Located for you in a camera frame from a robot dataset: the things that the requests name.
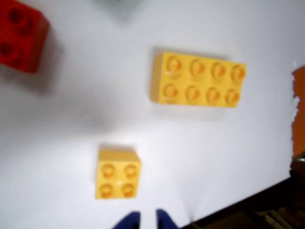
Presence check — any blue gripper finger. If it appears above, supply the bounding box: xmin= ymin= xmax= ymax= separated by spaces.
xmin=112 ymin=210 xmax=142 ymax=229
xmin=156 ymin=208 xmax=181 ymax=229

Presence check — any yellow 2x2 toy block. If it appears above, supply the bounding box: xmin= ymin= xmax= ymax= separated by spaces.
xmin=94 ymin=144 xmax=142 ymax=200

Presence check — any yellow 2x4 toy block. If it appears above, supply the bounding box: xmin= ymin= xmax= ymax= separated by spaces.
xmin=150 ymin=51 xmax=247 ymax=109

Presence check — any red 2x2 toy block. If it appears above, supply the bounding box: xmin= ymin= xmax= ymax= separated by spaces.
xmin=0 ymin=0 xmax=51 ymax=73

